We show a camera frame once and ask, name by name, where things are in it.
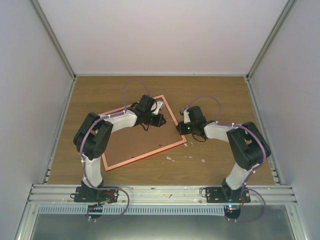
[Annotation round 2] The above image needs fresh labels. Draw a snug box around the red picture frame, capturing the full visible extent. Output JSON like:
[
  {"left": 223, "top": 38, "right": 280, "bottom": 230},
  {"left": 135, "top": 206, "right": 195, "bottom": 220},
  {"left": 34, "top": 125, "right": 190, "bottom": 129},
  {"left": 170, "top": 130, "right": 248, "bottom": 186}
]
[{"left": 97, "top": 94, "right": 188, "bottom": 173}]

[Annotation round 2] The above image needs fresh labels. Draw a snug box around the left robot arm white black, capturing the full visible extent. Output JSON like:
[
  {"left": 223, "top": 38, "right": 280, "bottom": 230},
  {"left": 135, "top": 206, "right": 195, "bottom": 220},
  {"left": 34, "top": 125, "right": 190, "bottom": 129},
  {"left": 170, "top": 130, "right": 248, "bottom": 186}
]
[{"left": 73, "top": 94, "right": 166, "bottom": 202}]

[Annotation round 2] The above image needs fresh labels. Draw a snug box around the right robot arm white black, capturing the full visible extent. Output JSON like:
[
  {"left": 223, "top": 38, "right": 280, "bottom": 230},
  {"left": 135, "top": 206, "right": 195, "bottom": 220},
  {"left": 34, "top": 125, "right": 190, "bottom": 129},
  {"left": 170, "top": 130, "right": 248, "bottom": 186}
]
[{"left": 176, "top": 106, "right": 271, "bottom": 203}]

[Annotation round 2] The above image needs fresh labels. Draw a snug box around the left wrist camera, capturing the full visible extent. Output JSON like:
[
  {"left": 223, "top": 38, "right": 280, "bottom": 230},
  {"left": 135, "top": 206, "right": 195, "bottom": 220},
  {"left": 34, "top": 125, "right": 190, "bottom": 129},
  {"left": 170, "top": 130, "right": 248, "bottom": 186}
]
[{"left": 150, "top": 101, "right": 166, "bottom": 115}]

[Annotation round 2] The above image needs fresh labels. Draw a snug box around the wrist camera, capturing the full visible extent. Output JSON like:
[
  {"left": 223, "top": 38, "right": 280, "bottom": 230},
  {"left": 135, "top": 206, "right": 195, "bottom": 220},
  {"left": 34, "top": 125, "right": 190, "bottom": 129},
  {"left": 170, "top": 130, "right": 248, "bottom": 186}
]
[
  {"left": 180, "top": 108, "right": 191, "bottom": 124},
  {"left": 150, "top": 101, "right": 166, "bottom": 115}
]

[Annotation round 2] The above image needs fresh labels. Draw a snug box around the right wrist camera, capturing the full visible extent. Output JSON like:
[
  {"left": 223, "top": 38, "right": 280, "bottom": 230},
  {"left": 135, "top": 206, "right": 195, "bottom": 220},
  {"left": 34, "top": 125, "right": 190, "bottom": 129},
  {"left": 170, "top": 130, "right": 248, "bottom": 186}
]
[{"left": 180, "top": 108, "right": 191, "bottom": 124}]

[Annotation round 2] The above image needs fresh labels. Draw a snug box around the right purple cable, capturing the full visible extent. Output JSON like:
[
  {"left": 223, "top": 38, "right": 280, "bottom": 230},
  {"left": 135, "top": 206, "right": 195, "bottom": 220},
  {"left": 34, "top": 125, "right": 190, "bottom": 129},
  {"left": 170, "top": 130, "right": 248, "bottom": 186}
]
[{"left": 181, "top": 95, "right": 267, "bottom": 223}]

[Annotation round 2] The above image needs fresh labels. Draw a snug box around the purple cable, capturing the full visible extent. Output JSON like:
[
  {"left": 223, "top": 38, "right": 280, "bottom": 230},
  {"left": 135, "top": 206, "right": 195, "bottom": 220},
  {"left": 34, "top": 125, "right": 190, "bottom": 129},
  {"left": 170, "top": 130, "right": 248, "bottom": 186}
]
[
  {"left": 79, "top": 79, "right": 152, "bottom": 191},
  {"left": 181, "top": 95, "right": 267, "bottom": 223}
]

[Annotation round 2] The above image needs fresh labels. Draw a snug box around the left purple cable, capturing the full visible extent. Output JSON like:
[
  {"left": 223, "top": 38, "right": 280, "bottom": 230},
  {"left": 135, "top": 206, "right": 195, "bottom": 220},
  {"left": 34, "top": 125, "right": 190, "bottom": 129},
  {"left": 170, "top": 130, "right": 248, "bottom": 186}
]
[{"left": 79, "top": 79, "right": 152, "bottom": 191}]

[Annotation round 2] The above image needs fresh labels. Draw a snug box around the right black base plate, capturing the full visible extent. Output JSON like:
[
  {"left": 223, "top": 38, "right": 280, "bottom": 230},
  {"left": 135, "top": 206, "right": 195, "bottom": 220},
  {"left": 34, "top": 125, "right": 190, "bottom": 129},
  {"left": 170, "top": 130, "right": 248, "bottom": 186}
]
[{"left": 200, "top": 186, "right": 251, "bottom": 204}]

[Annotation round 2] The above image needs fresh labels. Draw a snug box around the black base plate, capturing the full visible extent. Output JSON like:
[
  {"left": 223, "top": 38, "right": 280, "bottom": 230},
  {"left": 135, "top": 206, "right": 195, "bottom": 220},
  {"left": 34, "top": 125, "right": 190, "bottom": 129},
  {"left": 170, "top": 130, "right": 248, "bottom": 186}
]
[
  {"left": 200, "top": 186, "right": 251, "bottom": 204},
  {"left": 70, "top": 185, "right": 119, "bottom": 204}
]

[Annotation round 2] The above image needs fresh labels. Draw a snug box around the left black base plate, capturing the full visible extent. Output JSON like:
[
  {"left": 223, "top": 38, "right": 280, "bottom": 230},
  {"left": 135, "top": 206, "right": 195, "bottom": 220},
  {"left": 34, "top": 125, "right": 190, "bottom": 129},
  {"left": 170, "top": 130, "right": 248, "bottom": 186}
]
[{"left": 70, "top": 185, "right": 119, "bottom": 204}]

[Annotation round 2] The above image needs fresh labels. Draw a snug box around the aluminium rail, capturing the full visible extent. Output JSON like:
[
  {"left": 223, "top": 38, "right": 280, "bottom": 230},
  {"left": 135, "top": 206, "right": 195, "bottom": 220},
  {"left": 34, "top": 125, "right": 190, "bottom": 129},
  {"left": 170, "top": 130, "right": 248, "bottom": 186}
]
[{"left": 27, "top": 184, "right": 298, "bottom": 205}]

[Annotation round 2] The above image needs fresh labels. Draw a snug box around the grey slotted cable duct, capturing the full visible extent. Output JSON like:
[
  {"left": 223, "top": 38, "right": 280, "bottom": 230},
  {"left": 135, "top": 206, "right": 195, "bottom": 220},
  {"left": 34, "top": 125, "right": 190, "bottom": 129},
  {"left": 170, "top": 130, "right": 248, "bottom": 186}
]
[{"left": 38, "top": 204, "right": 225, "bottom": 216}]

